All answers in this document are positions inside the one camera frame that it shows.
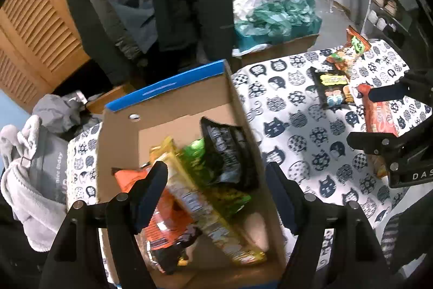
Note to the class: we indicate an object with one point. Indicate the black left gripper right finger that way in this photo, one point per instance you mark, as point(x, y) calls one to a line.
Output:
point(335, 247)

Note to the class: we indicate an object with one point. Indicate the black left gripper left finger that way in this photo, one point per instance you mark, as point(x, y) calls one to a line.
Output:
point(75, 260)

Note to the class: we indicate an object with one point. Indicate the orange red snack pack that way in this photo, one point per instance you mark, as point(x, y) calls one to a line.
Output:
point(378, 119)

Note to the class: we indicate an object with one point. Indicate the large orange chip bag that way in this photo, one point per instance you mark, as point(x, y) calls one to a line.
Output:
point(170, 232)

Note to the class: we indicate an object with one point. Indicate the black yellow snack pack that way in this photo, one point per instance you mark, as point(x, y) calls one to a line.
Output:
point(332, 87)

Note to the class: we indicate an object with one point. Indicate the orange green Wangwang snack bag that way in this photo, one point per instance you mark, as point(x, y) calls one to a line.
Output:
point(344, 58)

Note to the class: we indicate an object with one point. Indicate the yellow biscuit box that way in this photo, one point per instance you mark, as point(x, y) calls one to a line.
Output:
point(203, 212)

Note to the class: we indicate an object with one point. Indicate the black foil snack bag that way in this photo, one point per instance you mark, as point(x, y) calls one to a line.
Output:
point(228, 153)

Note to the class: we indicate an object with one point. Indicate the grey towel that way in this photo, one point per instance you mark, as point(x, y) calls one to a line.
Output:
point(41, 218)

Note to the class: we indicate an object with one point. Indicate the cat pattern bedsheet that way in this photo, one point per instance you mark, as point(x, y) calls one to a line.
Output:
point(277, 103)

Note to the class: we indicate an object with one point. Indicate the shoe rack with shoes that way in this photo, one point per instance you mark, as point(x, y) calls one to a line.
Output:
point(391, 21)

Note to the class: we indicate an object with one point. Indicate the bag of teal packets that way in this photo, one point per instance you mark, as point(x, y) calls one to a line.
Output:
point(273, 22)

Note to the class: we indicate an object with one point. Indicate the wooden louvered door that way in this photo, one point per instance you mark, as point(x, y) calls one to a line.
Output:
point(40, 49)

